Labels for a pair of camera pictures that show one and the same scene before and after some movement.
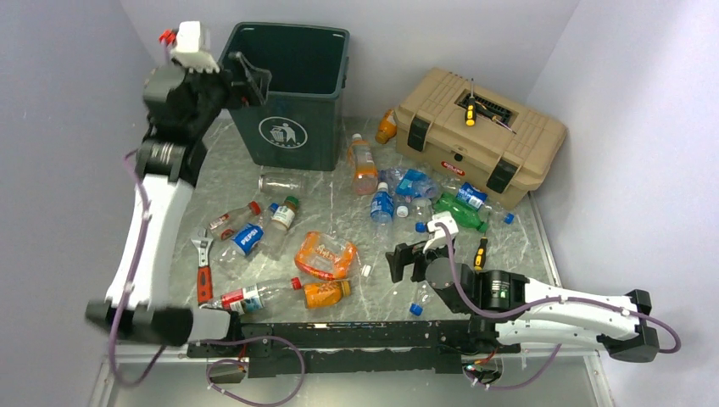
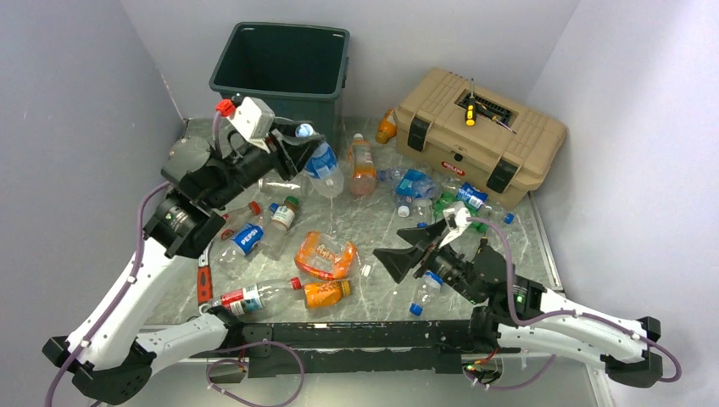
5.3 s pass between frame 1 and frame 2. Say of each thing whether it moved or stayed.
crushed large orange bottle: stayed
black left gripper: moved
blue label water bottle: moved
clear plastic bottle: stayed
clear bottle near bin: stayed
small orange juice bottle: stayed
